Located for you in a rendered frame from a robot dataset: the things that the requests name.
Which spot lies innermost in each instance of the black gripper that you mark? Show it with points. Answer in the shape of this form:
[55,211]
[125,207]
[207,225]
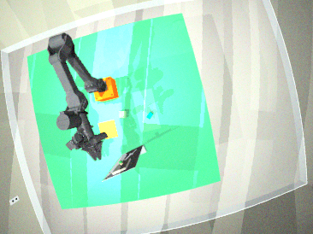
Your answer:
[93,145]

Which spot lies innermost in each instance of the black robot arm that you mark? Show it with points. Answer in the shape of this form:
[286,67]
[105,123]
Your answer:
[61,49]

